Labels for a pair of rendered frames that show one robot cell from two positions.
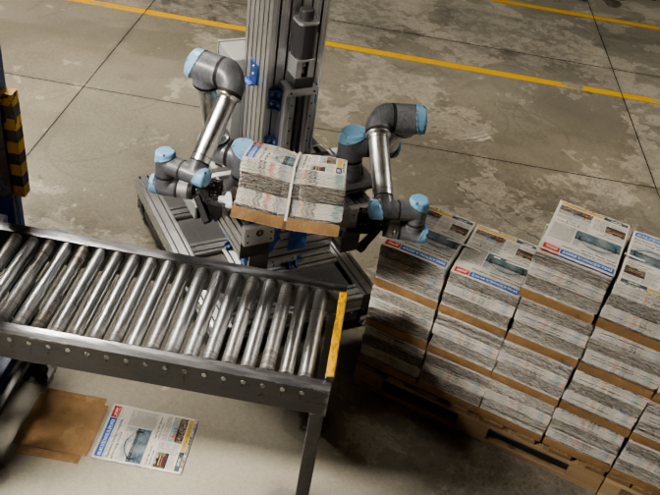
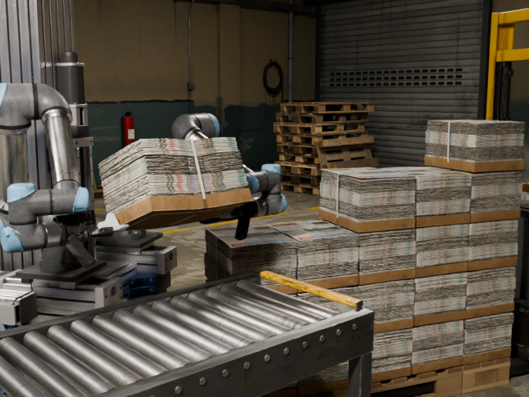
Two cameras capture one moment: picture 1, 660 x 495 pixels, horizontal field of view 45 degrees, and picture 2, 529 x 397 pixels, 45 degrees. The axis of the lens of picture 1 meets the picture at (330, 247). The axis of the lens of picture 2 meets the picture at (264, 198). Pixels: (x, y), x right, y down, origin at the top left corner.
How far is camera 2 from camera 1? 201 cm
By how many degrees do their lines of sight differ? 48
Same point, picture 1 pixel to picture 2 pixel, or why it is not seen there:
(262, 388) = (321, 343)
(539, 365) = (391, 293)
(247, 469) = not seen: outside the picture
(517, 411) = (386, 354)
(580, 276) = (396, 187)
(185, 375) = (246, 373)
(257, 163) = (158, 142)
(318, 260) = not seen: hidden behind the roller
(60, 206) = not seen: outside the picture
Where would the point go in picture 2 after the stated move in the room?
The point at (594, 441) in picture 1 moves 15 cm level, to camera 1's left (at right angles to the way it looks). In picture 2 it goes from (446, 340) to (428, 349)
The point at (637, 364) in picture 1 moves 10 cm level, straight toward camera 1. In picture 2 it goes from (451, 245) to (463, 250)
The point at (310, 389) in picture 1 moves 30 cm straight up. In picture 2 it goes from (360, 317) to (363, 211)
